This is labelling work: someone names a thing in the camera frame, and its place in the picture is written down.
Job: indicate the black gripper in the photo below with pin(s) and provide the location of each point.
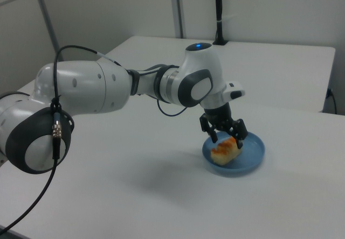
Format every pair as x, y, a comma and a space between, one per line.
219, 116

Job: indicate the orange glazed bread loaf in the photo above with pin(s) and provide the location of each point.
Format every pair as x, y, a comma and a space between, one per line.
225, 153

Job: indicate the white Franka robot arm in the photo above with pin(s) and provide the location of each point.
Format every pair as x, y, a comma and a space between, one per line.
89, 88

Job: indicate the blue round plate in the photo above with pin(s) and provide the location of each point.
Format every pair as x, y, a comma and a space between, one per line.
248, 155

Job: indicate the black camera stand pole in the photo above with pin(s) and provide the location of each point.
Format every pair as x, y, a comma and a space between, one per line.
219, 13

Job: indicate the grey partition frame post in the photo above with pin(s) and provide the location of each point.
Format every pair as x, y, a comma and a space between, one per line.
48, 21
180, 7

